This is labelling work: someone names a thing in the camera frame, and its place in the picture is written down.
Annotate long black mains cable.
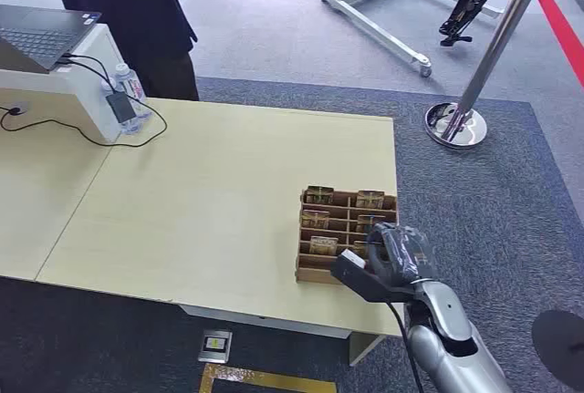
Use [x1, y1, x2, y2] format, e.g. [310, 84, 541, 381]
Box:
[0, 95, 168, 150]

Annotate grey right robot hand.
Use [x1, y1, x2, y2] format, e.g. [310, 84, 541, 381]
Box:
[366, 222, 440, 289]

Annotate black laptop power cable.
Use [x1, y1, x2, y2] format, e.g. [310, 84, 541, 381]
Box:
[58, 51, 119, 97]

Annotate chrome stanchion post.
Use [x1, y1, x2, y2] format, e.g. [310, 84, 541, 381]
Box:
[424, 0, 550, 150]

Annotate dark blue carpet mat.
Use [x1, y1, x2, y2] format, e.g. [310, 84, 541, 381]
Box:
[0, 76, 584, 393]

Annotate black power adapter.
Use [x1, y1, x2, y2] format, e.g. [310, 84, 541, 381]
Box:
[105, 90, 138, 125]

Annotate clear plastic water bottle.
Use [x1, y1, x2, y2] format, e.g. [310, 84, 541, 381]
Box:
[113, 62, 152, 137]

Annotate black hanging robot legs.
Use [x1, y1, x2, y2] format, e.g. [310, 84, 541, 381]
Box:
[438, 0, 526, 49]

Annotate yellow floor tape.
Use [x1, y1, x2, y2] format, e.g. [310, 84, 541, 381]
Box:
[199, 363, 338, 393]

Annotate black laptop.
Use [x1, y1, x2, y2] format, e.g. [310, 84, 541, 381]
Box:
[0, 3, 103, 74]

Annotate person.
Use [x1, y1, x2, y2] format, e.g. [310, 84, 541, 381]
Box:
[6, 0, 200, 102]

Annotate metal floor socket plate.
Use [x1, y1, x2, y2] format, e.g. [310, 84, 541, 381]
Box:
[197, 329, 233, 366]

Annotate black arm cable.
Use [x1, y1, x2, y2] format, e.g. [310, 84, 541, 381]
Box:
[386, 301, 425, 393]

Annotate black round disc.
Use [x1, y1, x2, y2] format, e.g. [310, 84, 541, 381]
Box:
[531, 309, 584, 393]

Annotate clear plastic hand wrap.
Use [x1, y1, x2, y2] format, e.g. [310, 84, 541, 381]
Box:
[367, 222, 438, 285]

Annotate white wheeled frame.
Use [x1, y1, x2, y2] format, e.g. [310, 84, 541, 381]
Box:
[317, 0, 505, 79]

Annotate wooden card holder rack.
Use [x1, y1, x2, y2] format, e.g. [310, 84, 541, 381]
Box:
[295, 187, 400, 286]

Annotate red barrier belt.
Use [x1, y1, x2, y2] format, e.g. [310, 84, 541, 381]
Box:
[533, 0, 584, 90]

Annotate white laptop stand box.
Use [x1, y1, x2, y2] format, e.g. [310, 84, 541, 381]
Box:
[0, 23, 127, 144]

